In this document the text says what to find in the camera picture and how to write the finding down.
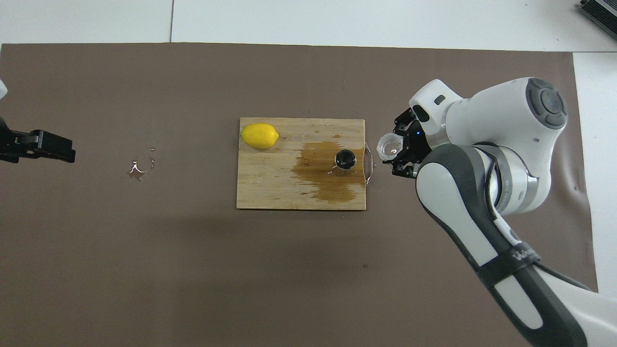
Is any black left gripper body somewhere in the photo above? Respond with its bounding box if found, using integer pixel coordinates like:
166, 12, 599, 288
0, 118, 30, 163

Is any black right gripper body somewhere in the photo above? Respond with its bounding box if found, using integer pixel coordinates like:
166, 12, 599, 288
404, 117, 433, 168

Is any clear textured plastic cup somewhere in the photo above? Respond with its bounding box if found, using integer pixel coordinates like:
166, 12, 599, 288
376, 133, 404, 162

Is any steel cocktail jigger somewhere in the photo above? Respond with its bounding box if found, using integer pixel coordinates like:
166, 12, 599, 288
335, 149, 358, 177

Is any small water puddle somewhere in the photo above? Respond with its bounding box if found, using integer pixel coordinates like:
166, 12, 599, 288
121, 146, 160, 183

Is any wooden cutting board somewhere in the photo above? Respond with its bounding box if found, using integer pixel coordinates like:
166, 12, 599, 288
236, 117, 376, 211

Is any yellow lemon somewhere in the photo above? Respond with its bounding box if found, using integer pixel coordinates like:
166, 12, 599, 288
241, 123, 280, 149

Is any brown paper table mat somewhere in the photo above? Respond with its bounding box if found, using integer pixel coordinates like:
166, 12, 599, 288
0, 42, 605, 347

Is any grey finned metal device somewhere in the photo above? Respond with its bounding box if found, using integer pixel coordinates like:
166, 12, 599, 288
577, 0, 617, 34

